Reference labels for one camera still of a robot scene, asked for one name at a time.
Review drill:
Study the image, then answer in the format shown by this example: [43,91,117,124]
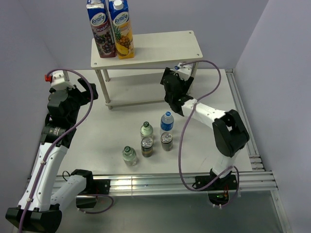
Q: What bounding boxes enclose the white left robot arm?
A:
[5,78,98,233]

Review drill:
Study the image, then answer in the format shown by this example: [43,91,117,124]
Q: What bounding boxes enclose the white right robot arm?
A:
[160,67,250,191]

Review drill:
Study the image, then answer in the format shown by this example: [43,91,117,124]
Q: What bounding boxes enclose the beige two-tier shelf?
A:
[91,31,203,109]

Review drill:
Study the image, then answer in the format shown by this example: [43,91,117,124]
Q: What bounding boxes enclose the dark can right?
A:
[160,132,173,151]

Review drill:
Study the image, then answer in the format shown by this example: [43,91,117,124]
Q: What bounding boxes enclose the dark can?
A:
[141,137,154,158]
[160,132,173,151]

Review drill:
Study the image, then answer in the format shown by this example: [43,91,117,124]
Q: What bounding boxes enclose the Chang soda bottle rear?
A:
[140,121,154,139]

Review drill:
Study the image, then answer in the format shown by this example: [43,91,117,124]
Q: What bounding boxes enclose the chang soda bottle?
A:
[140,121,154,139]
[122,146,138,166]

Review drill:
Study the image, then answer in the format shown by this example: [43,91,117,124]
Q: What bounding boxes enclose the dark can left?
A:
[141,137,154,158]

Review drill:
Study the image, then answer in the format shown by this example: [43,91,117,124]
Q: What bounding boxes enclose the pineapple juice carton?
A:
[109,0,135,59]

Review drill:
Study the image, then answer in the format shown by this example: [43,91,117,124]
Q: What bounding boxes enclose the grape juice carton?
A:
[86,0,117,58]

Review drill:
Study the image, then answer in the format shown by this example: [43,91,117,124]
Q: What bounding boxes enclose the Chang soda bottle front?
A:
[122,146,138,166]

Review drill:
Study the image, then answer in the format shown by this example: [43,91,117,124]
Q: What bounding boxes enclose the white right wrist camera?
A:
[173,63,192,81]

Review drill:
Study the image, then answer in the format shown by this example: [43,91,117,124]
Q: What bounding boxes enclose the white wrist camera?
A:
[45,70,75,91]
[173,63,192,81]

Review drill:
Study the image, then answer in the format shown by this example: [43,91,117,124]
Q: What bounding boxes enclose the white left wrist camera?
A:
[45,70,75,91]

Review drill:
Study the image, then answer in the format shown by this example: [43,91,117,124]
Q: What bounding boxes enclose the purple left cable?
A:
[18,68,115,230]

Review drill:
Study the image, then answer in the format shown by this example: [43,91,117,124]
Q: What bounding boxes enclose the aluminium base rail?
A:
[94,171,278,197]

